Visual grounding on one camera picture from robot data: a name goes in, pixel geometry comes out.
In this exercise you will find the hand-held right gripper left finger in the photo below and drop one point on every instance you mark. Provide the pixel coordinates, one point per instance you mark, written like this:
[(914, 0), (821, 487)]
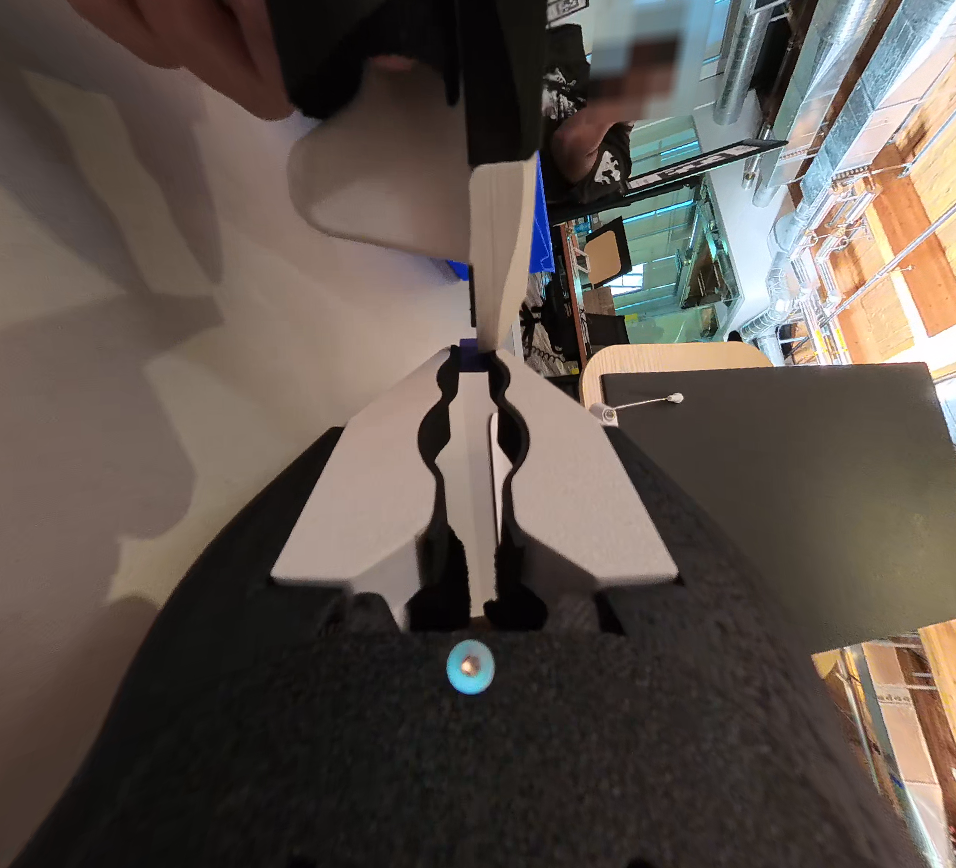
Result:
[(358, 502)]

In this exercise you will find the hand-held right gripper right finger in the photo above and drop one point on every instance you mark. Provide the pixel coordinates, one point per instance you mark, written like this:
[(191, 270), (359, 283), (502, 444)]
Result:
[(590, 502)]

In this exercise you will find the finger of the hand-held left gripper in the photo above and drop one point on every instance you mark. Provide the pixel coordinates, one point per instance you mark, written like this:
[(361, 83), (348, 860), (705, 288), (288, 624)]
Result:
[(500, 233)]

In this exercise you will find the blue plastic bin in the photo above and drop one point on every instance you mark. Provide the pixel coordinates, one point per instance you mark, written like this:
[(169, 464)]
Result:
[(544, 240)]

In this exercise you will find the small purple block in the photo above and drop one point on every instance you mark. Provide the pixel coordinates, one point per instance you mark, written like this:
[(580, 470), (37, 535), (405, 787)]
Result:
[(473, 356)]

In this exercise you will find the wooden black chair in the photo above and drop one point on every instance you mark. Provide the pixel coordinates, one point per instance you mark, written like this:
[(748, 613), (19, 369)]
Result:
[(609, 252)]

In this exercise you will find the black wooden book stand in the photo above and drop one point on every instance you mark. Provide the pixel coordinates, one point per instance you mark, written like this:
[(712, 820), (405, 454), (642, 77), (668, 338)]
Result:
[(747, 509)]

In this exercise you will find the silver ventilation duct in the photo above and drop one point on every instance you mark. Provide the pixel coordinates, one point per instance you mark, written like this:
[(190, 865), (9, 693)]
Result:
[(736, 76)]

